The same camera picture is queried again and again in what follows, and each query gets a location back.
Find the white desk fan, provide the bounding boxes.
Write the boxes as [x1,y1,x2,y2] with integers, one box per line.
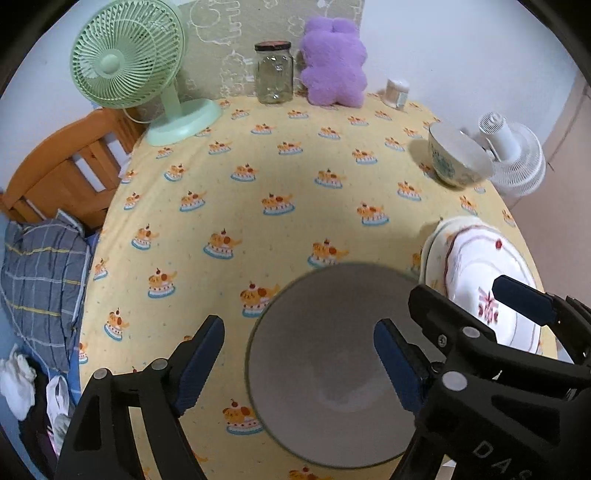
[478,112,546,198]

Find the purple plush toy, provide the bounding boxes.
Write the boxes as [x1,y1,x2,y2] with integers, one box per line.
[300,16,368,108]

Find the white plate red floral pattern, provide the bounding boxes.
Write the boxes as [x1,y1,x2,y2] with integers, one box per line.
[445,225,541,353]

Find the pile of clothes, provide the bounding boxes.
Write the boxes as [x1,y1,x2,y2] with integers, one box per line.
[1,345,75,479]

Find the small white cotton swab container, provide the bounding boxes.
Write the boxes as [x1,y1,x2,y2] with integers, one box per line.
[383,79,410,110]

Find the scalloped cream plate orange flowers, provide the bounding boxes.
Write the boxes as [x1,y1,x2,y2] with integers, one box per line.
[419,216,486,296]

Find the blue plaid pillow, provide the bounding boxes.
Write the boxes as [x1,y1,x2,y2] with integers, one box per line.
[1,211,91,375]

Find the green patterned wall mat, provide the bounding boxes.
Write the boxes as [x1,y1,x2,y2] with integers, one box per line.
[176,0,365,99]

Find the orange wooden headboard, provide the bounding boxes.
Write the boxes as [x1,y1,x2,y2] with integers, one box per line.
[1,108,145,229]

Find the green desk fan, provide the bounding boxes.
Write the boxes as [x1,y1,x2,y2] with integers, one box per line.
[70,1,222,146]

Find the beige bowl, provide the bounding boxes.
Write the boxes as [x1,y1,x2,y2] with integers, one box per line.
[245,263,443,469]
[428,122,494,189]

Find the glass jar brown lid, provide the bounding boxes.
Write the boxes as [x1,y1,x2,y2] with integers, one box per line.
[254,40,294,105]

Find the yellow patterned tablecloth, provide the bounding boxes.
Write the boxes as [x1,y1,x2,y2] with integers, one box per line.
[79,95,529,479]

